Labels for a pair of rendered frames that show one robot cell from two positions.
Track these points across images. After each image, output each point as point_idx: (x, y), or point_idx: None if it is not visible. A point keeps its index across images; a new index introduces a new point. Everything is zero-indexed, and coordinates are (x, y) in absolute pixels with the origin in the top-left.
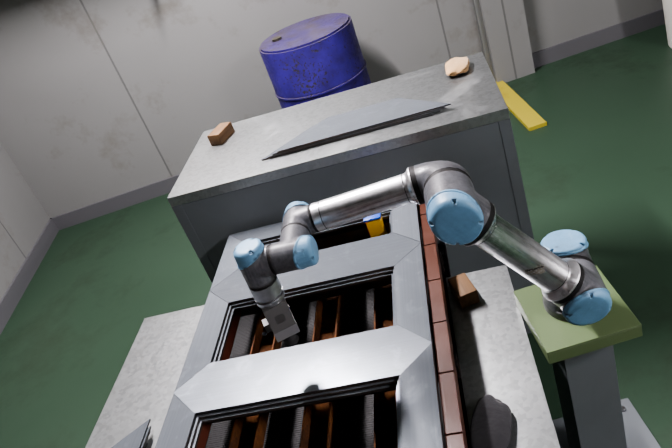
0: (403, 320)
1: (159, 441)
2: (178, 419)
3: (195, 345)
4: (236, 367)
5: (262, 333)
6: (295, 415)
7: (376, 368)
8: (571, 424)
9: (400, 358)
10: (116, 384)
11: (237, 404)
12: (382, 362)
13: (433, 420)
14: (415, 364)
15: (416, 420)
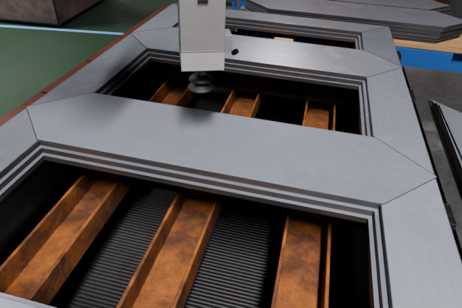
0: (23, 141)
1: (414, 123)
2: (399, 137)
3: (447, 265)
4: (318, 174)
5: (237, 49)
6: (257, 306)
7: (111, 104)
8: None
9: (76, 104)
10: None
11: (305, 126)
12: (99, 107)
13: (98, 60)
14: (68, 95)
15: (111, 63)
